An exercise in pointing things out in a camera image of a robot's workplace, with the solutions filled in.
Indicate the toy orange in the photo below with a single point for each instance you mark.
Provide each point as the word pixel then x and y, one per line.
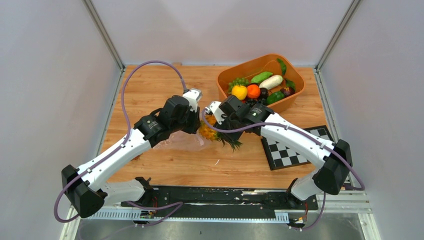
pixel 253 91

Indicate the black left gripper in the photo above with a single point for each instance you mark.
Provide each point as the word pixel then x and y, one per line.
pixel 196 118

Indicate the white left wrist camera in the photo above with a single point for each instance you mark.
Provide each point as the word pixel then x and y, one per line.
pixel 193 96

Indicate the white toy radish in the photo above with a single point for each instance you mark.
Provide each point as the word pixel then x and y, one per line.
pixel 271 82

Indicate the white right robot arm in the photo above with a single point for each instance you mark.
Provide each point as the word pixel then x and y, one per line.
pixel 332 160

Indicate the green toy leaf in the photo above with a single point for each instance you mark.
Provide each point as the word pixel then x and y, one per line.
pixel 283 66

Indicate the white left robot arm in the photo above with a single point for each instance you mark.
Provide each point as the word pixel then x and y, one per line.
pixel 85 186

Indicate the orange plastic basin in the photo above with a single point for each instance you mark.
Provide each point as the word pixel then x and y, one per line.
pixel 253 67

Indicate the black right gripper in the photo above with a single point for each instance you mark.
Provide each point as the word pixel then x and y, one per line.
pixel 235 136

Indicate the black toy grape bunch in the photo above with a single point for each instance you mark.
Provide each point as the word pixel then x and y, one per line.
pixel 251 102

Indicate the green toy cucumber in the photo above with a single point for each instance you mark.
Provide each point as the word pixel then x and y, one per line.
pixel 259 78

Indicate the black white checkerboard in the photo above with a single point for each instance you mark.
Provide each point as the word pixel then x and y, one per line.
pixel 280 156

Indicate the yellow toy lemon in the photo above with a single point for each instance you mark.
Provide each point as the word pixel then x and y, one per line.
pixel 240 91

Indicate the toy pineapple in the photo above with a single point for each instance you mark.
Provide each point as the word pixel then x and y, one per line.
pixel 215 136

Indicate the green toy grape bunch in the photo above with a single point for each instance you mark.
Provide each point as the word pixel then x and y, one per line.
pixel 240 81

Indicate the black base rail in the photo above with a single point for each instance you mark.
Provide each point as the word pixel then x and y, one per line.
pixel 224 203

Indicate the clear zip top bag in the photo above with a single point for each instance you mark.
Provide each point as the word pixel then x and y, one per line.
pixel 182 141

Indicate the green toy pepper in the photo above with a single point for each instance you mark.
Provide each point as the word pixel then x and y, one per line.
pixel 275 97

